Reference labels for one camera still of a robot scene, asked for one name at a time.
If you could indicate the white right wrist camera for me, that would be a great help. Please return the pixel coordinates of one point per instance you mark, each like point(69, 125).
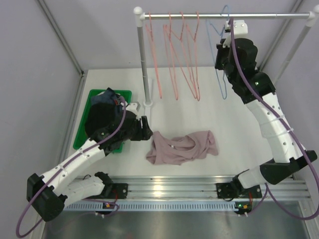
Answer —
point(240, 31)

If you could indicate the green plastic bin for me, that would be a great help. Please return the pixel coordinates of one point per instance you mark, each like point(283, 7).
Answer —
point(81, 136)

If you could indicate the mauve tank top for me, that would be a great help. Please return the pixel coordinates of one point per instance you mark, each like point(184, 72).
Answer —
point(181, 149)

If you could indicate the blue wire hanger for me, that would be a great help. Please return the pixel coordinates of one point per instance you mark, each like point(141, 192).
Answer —
point(216, 57)

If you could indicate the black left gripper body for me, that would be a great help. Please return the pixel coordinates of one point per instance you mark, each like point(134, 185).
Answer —
point(143, 128)

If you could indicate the dark clothes pile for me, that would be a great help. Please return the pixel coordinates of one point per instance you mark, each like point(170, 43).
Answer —
point(105, 108)

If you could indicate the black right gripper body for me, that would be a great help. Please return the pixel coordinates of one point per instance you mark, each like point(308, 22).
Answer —
point(221, 60)

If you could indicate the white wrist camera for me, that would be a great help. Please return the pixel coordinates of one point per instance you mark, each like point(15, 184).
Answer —
point(134, 107)
point(240, 31)

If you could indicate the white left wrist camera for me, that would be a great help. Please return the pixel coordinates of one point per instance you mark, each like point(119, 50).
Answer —
point(134, 107)

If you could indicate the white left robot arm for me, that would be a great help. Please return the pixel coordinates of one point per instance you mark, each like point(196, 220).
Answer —
point(56, 189)

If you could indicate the grey slotted cable duct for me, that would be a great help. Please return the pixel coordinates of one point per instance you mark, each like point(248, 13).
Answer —
point(153, 206)

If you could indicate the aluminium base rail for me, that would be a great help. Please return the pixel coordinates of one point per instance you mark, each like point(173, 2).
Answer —
point(200, 188)

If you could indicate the silver white clothes rack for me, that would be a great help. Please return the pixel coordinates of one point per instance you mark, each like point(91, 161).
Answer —
point(311, 18)

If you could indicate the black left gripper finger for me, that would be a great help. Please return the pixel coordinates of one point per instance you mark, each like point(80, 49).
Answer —
point(145, 123)
point(146, 134)

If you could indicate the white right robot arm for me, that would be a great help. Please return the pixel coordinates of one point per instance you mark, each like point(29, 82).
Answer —
point(257, 92)

